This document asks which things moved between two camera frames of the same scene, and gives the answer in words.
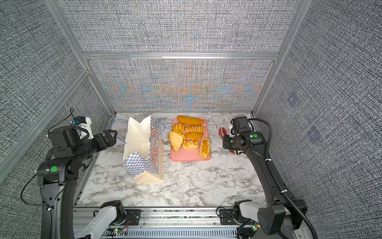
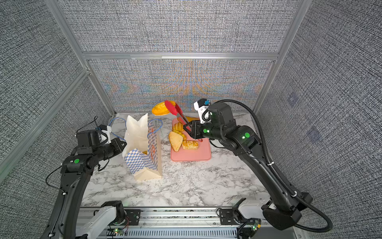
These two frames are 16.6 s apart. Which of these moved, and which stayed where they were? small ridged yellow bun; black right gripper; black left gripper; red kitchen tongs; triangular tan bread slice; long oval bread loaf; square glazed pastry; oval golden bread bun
Moved: red kitchen tongs; black right gripper; black left gripper; oval golden bread bun
Stayed: square glazed pastry; small ridged yellow bun; long oval bread loaf; triangular tan bread slice
